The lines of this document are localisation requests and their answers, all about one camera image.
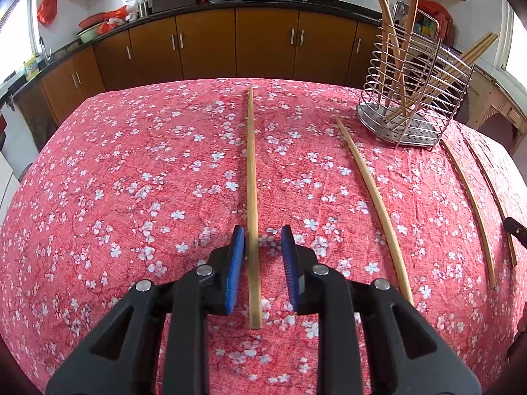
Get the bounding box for yellow detergent bottle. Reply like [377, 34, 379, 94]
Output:
[22, 55, 40, 80]

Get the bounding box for sliding window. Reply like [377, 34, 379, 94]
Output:
[500, 4, 527, 79]

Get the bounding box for black kitchen countertop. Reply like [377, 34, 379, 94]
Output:
[0, 0, 388, 103]

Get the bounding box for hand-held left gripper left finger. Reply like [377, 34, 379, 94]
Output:
[45, 225, 248, 395]

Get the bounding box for brown lower kitchen cabinets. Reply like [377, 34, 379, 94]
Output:
[16, 7, 385, 126]

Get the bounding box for row of sauce bottles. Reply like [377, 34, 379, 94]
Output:
[414, 8, 457, 46]

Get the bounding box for window with roller blind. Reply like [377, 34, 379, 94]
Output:
[0, 0, 40, 87]

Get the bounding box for red floral tablecloth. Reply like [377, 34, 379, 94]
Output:
[0, 77, 527, 395]

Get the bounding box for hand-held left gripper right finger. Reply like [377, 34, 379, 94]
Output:
[280, 225, 482, 395]

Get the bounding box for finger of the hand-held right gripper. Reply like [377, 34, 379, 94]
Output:
[504, 217, 527, 250]

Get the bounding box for red plastic bag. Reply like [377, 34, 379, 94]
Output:
[37, 0, 57, 25]
[97, 6, 128, 34]
[418, 0, 454, 21]

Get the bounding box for red basin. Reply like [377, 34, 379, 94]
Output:
[78, 12, 110, 28]

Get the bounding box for cream wooden side table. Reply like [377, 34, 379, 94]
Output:
[461, 47, 527, 153]

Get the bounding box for steel wire utensil holder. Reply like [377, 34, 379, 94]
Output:
[356, 2, 476, 149]

